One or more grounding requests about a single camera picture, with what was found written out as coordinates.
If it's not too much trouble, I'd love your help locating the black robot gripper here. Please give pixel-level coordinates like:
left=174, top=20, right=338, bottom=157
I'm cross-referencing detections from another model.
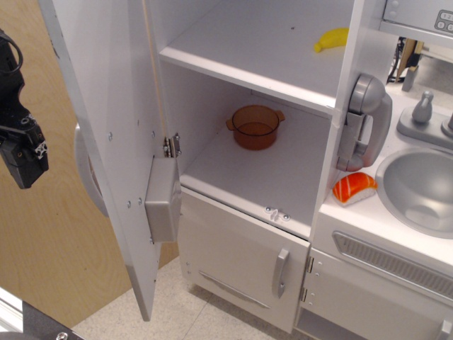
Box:
left=1, top=30, right=49, bottom=189

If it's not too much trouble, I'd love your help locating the white toy fridge door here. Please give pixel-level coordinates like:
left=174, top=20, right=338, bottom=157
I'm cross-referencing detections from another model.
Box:
left=40, top=1, right=166, bottom=321

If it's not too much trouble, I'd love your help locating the white toy fridge cabinet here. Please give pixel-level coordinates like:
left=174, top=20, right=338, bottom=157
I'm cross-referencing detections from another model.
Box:
left=145, top=1, right=391, bottom=332

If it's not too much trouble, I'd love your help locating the grey ice dispenser box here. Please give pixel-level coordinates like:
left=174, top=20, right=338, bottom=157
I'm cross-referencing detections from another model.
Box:
left=144, top=158, right=182, bottom=243

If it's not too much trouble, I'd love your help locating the silver door hinge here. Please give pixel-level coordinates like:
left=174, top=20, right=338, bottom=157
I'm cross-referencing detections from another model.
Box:
left=163, top=133, right=182, bottom=158

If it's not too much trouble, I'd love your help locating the orange transparent toy pot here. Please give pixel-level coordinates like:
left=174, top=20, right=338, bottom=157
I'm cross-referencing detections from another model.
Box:
left=226, top=105, right=286, bottom=151

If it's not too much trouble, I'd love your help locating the white lower freezer door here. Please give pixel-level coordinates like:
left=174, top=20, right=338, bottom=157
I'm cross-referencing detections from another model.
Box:
left=178, top=189, right=309, bottom=333

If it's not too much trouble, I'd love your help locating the salmon sushi toy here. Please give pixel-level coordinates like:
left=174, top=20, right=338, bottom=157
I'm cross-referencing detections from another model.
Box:
left=332, top=172, right=378, bottom=206

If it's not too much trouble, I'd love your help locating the yellow toy banana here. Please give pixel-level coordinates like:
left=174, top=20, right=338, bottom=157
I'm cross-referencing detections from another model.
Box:
left=313, top=28, right=349, bottom=53

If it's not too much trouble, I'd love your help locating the grey toy telephone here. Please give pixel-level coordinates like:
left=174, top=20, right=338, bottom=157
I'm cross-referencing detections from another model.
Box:
left=336, top=74, right=392, bottom=172

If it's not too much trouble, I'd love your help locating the white oven door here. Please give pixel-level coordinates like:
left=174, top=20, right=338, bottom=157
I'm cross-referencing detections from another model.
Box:
left=297, top=249, right=452, bottom=339

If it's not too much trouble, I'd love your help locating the grey toy sink basin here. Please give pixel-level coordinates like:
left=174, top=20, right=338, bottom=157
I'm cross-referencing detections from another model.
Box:
left=375, top=148, right=452, bottom=239

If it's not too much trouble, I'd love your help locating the grey toy faucet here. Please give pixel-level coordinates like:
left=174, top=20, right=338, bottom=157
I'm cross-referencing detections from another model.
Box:
left=396, top=91, right=452, bottom=154

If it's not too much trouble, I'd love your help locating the grey toy microwave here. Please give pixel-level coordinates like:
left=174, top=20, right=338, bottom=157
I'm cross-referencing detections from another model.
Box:
left=379, top=0, right=452, bottom=49

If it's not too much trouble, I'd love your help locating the grey fridge door handle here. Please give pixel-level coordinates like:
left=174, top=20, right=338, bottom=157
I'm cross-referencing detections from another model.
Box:
left=74, top=124, right=108, bottom=217

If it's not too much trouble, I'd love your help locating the black metal base frame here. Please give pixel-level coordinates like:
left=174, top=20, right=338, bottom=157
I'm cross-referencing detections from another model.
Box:
left=1, top=288, right=84, bottom=340

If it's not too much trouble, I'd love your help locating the grey freezer door handle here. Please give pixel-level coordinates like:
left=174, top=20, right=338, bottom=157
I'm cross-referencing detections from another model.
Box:
left=271, top=248, right=289, bottom=299

